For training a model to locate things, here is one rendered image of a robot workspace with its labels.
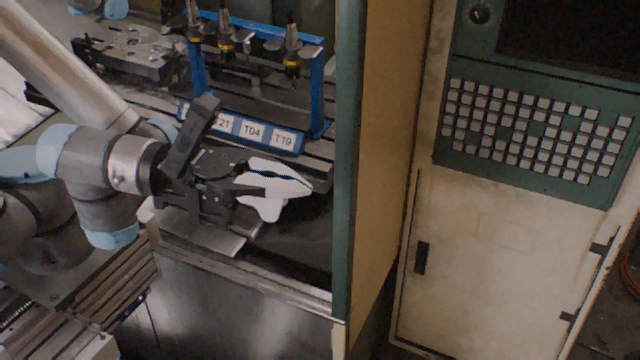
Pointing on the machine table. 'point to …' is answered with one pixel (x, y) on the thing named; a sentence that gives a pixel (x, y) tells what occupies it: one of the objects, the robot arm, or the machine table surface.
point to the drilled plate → (141, 52)
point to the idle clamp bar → (237, 68)
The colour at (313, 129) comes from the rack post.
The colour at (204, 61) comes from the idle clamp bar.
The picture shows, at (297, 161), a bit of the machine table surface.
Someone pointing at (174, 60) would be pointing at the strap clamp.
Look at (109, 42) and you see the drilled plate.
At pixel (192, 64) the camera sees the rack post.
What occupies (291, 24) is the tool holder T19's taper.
